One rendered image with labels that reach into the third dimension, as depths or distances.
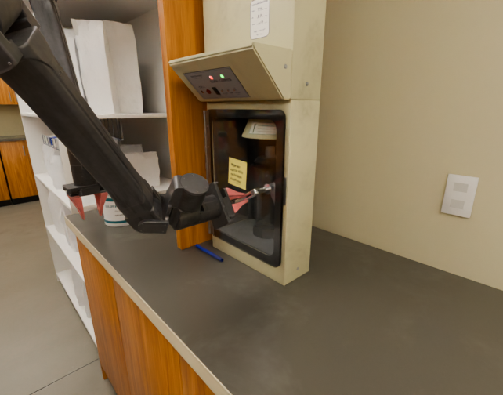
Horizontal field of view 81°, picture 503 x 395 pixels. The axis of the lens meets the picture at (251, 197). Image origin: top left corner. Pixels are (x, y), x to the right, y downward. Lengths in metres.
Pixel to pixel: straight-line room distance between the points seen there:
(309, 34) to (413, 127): 0.45
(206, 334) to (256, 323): 0.11
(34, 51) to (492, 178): 0.97
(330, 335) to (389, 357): 0.11
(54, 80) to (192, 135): 0.56
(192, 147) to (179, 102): 0.14
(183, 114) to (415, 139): 0.69
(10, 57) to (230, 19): 0.55
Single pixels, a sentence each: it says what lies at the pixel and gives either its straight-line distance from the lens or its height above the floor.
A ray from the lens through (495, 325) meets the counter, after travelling 0.88.
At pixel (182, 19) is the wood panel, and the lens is 0.97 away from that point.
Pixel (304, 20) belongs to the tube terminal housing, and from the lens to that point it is 0.73.
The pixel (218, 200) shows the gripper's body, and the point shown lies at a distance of 0.67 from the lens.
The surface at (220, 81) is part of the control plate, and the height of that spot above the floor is 1.45.
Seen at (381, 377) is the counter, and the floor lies 0.94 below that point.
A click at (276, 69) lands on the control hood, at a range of 0.65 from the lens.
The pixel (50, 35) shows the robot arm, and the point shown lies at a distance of 1.01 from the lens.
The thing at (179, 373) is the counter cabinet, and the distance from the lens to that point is 0.86.
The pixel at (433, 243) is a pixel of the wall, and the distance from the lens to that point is 1.06.
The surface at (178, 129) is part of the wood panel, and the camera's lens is 0.92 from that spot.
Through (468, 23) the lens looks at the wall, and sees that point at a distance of 1.00.
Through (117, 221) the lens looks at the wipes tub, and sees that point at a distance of 1.27.
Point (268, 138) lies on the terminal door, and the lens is 0.71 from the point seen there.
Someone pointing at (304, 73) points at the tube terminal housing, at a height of 1.47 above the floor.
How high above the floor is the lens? 1.39
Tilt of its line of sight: 17 degrees down
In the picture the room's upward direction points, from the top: straight up
